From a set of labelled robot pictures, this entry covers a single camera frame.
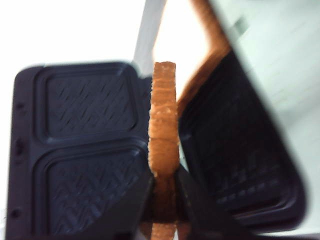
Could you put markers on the breakfast maker hinged lid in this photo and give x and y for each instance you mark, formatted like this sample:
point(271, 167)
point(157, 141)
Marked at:
point(79, 141)

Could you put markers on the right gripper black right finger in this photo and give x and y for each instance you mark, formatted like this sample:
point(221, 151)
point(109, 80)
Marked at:
point(198, 216)

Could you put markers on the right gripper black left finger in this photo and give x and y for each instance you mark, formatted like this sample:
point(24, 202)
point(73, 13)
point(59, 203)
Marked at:
point(128, 219)

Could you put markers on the mint green breakfast maker base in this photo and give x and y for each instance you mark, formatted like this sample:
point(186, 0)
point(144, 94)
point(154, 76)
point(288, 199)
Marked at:
point(251, 135)

